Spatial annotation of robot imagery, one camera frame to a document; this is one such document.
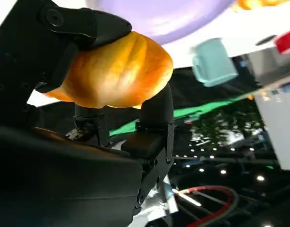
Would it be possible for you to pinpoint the orange and white bread roll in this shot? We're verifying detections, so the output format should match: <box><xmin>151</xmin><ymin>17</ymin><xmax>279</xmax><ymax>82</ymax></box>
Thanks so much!
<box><xmin>44</xmin><ymin>30</ymin><xmax>173</xmax><ymax>110</ymax></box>
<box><xmin>231</xmin><ymin>0</ymin><xmax>290</xmax><ymax>11</ymax></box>

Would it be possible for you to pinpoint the pale green mug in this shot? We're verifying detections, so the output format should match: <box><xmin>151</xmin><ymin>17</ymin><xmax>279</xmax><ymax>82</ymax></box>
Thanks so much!
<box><xmin>191</xmin><ymin>37</ymin><xmax>239</xmax><ymax>88</ymax></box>

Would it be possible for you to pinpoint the black table grommet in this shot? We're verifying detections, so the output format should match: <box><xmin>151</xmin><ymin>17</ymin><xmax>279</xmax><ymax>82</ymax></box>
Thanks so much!
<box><xmin>255</xmin><ymin>35</ymin><xmax>278</xmax><ymax>46</ymax></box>

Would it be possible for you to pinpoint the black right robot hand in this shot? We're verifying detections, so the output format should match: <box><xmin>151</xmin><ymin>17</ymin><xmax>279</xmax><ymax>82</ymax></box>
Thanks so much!
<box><xmin>0</xmin><ymin>0</ymin><xmax>175</xmax><ymax>227</ymax></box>

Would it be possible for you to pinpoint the lilac plate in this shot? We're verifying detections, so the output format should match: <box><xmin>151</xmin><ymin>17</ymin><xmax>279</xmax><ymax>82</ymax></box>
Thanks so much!
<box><xmin>85</xmin><ymin>0</ymin><xmax>238</xmax><ymax>45</ymax></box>

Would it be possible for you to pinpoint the red cable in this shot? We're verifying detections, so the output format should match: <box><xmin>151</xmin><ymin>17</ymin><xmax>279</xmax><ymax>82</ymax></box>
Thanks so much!
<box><xmin>179</xmin><ymin>185</ymin><xmax>240</xmax><ymax>227</ymax></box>

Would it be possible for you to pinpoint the red object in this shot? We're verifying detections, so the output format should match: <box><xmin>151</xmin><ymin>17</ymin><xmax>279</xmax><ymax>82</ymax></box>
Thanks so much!
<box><xmin>274</xmin><ymin>30</ymin><xmax>290</xmax><ymax>55</ymax></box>

